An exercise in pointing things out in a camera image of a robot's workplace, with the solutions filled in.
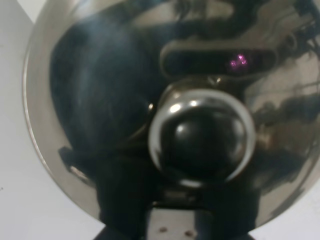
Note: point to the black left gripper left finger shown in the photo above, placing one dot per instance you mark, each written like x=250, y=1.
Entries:
x=125, y=190

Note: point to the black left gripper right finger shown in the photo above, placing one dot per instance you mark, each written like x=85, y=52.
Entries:
x=228, y=209

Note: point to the stainless steel teapot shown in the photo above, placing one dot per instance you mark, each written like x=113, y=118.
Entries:
x=204, y=89

